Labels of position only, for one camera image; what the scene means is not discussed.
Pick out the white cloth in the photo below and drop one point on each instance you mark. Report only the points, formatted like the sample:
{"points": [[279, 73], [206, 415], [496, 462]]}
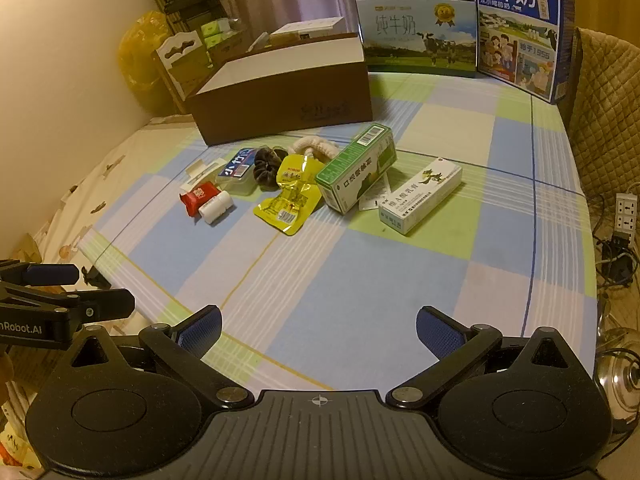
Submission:
{"points": [[320, 149]]}

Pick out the white appliance box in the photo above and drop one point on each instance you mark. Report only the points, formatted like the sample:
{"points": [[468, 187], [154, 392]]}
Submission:
{"points": [[310, 27]]}

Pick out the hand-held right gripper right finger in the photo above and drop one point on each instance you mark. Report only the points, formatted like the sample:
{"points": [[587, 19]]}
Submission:
{"points": [[439, 330]]}

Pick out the checked bed sheet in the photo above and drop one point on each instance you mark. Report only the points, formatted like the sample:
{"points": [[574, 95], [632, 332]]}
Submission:
{"points": [[350, 270]]}

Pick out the beige quilted chair cover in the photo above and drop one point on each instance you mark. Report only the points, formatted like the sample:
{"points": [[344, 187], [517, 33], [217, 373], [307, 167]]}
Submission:
{"points": [[610, 110]]}

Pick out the white cardboard box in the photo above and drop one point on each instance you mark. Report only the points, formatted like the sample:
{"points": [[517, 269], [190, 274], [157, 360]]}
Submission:
{"points": [[280, 105]]}

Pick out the white paper packet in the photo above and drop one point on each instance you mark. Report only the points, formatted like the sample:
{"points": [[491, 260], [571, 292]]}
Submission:
{"points": [[197, 174]]}

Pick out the yellow snack pouch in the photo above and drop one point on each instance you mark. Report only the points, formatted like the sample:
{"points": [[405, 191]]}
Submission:
{"points": [[290, 197]]}

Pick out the white power strip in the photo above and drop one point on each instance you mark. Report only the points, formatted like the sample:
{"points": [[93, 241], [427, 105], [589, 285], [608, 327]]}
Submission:
{"points": [[627, 215]]}

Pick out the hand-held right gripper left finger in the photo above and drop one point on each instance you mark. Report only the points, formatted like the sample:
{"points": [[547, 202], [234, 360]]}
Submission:
{"points": [[200, 330]]}

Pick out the green medicine box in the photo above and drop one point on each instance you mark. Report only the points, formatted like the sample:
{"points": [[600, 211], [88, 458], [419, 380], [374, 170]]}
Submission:
{"points": [[350, 175]]}

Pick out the small white bottle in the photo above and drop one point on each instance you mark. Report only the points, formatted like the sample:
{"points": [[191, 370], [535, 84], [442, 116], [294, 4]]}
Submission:
{"points": [[216, 207]]}

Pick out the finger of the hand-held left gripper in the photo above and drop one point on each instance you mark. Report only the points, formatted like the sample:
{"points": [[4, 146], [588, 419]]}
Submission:
{"points": [[107, 304], [52, 274]]}

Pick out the metal pot lid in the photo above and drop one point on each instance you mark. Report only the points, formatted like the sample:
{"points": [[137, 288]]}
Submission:
{"points": [[622, 380]]}

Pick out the white ointment box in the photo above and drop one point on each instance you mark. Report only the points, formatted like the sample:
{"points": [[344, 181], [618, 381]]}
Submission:
{"points": [[420, 195]]}

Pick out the beige printed blanket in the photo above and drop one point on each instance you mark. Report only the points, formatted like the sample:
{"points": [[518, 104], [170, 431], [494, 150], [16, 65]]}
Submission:
{"points": [[75, 200]]}

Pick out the white paper leaflet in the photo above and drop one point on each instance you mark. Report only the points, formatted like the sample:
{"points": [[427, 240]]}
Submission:
{"points": [[374, 202]]}

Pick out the light blue milk carton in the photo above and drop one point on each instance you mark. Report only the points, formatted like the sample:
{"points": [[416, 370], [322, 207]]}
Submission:
{"points": [[415, 35]]}

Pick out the white wooden chair back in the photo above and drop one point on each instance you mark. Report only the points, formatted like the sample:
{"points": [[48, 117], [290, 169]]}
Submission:
{"points": [[177, 57]]}

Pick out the dark velvet scrunchie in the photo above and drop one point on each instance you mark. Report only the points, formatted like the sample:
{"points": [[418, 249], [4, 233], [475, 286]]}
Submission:
{"points": [[265, 170]]}

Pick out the dark blue milk carton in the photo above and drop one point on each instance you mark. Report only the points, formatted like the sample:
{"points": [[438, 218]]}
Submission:
{"points": [[520, 35]]}

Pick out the stack of green tissue packs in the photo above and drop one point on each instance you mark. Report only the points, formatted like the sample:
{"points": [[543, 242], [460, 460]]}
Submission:
{"points": [[215, 29]]}

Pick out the red candy packet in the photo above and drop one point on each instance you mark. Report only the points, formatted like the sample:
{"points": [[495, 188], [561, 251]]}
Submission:
{"points": [[196, 198]]}

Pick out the blue dental floss box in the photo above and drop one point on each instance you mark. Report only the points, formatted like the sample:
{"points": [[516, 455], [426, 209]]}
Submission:
{"points": [[237, 170]]}

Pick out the yellow plastic bag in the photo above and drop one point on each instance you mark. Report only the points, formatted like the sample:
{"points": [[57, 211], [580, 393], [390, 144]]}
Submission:
{"points": [[140, 60]]}

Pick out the open tan cardboard box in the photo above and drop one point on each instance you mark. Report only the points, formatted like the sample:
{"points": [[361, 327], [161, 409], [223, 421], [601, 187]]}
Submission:
{"points": [[227, 50]]}

